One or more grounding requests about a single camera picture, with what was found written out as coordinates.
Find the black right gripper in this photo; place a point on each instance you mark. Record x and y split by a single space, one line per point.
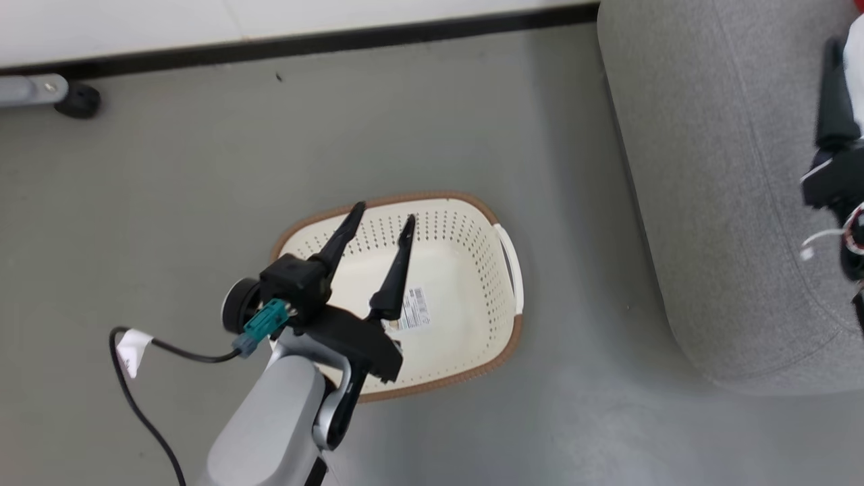
833 179

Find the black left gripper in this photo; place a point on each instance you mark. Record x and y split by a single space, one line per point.
354 341

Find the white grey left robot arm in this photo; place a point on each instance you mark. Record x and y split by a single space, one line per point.
270 425

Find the beige perforated plastic laundry basket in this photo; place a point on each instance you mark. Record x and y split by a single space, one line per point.
466 283

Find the white barcode sticker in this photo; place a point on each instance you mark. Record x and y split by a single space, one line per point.
415 309

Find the grey fabric sofa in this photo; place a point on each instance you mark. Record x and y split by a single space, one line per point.
729 202

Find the black baseboard strip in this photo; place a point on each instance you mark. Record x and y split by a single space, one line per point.
304 44

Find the grey metal leg black foot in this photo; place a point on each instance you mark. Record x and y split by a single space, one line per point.
40 91

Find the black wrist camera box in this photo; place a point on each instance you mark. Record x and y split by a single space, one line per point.
293 283

